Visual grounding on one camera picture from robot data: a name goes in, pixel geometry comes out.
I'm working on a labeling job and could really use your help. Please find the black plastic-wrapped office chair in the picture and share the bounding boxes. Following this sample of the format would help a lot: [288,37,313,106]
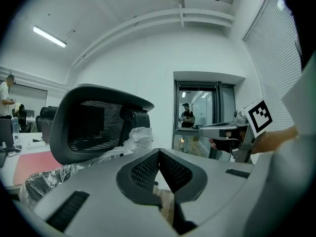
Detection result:
[18,83,155,207]

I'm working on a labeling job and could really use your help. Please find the small black monitor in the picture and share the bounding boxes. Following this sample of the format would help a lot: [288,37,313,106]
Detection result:
[0,118,16,154]

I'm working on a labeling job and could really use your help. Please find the dark-framed glass door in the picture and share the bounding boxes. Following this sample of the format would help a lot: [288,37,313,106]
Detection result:
[174,80,237,160]

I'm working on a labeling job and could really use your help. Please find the clear water bottle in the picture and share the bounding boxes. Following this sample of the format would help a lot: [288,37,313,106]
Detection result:
[11,117,21,143]

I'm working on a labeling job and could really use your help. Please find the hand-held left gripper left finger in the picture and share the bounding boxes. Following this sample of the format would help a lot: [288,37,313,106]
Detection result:
[33,148,178,237]

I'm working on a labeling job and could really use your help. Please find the white window blinds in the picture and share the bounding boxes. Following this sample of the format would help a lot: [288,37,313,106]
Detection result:
[243,0,303,143]

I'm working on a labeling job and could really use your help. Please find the white ceiling pipe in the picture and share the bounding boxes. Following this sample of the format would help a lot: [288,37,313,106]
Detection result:
[71,7,235,69]

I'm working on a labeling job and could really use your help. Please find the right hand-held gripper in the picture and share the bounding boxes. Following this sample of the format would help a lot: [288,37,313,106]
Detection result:
[198,97,274,163]

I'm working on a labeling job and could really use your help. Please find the person's right forearm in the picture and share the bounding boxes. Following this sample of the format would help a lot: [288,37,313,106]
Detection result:
[251,126,301,155]

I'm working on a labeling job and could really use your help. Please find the black chair with yellow cloth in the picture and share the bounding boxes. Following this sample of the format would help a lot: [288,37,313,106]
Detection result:
[12,102,28,133]

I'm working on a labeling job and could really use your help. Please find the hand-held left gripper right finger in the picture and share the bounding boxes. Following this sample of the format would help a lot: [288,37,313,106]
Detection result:
[159,148,255,237]

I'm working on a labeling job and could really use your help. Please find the ceiling tube light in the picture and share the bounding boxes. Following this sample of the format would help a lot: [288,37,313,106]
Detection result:
[33,25,67,48]

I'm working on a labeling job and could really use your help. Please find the pink desk mat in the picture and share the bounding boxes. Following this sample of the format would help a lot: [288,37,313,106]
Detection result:
[12,151,64,186]

